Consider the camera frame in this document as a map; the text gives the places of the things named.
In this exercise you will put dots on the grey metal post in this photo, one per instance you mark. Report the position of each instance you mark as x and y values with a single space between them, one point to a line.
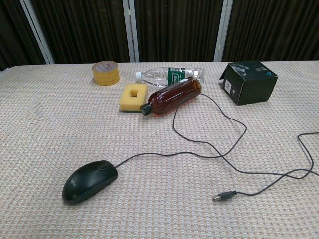
130 32
37 32
223 30

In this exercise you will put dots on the clear water bottle green label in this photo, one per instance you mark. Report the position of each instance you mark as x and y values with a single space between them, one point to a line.
157 76

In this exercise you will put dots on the yellow sponge with square hole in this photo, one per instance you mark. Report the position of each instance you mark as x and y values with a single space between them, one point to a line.
125 99

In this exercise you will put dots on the brown liquid bottle black cap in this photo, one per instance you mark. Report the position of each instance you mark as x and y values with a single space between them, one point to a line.
172 97

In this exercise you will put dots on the beige woven tablecloth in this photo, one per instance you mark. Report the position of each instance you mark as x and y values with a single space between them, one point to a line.
49 124

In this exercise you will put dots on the yellow packing tape roll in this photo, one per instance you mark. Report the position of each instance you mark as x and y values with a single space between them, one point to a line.
106 77

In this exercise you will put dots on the black cardboard box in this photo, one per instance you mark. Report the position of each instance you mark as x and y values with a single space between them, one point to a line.
256 89

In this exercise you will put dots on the black computer mouse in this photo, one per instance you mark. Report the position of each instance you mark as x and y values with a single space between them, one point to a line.
87 181

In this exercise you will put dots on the dark curtain panel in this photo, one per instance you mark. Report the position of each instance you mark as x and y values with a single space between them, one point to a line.
274 30
177 30
12 30
82 30

